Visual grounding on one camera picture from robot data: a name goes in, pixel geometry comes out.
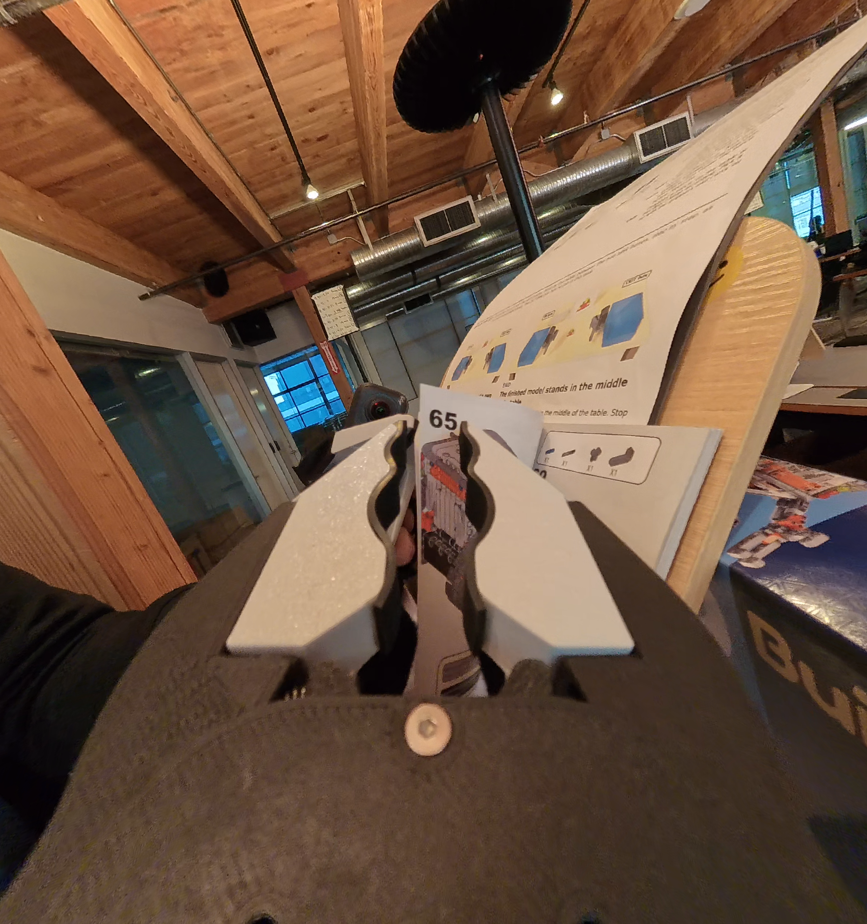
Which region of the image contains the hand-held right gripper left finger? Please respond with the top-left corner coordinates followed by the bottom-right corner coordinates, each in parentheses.
top-left (225, 419), bottom-right (417, 663)

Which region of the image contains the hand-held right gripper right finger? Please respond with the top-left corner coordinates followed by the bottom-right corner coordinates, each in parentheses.
top-left (458, 421), bottom-right (635, 676)

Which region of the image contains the white instruction booklet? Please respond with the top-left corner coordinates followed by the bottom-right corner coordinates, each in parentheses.
top-left (412, 383), bottom-right (725, 700)

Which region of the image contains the black box speaker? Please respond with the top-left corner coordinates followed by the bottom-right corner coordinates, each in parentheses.
top-left (231, 310), bottom-right (277, 347)

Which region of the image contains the light wooden display board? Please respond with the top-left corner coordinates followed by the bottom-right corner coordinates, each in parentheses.
top-left (653, 215), bottom-right (824, 616)

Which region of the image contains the white task instruction sheet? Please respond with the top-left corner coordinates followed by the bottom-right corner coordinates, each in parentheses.
top-left (439, 0), bottom-right (867, 428)

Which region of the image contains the dark blue robot kit box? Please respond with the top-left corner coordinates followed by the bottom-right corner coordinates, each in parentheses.
top-left (718, 455), bottom-right (867, 867)

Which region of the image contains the black pole with round disc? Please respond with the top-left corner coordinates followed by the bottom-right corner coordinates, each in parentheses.
top-left (392, 0), bottom-right (573, 266)

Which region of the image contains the white wall chart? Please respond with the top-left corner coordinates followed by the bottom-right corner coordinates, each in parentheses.
top-left (312, 285), bottom-right (359, 341)

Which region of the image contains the wooden support post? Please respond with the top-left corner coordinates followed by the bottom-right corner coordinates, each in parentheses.
top-left (0, 205), bottom-right (198, 612)

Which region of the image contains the silver duct with vent grilles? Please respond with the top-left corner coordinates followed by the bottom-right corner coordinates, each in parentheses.
top-left (349, 108), bottom-right (696, 320)

